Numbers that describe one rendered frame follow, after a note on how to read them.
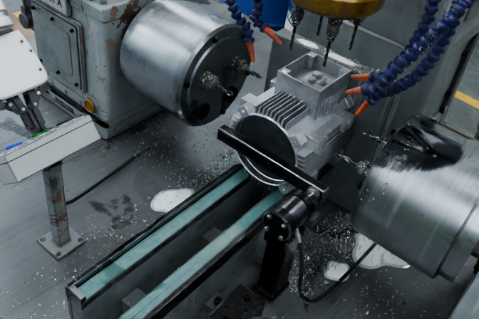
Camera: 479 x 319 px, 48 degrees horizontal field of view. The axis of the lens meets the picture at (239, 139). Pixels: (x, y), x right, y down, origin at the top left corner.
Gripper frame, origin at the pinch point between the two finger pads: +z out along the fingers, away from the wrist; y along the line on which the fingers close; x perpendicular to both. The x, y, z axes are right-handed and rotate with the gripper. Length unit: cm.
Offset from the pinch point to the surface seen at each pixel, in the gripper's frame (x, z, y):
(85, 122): -3.5, 3.9, 6.9
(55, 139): -3.5, 4.1, 0.4
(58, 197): 5.2, 14.9, -0.2
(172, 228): -8.6, 28.1, 10.8
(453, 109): 52, 98, 254
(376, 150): -28, 34, 51
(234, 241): -17.8, 33.9, 15.9
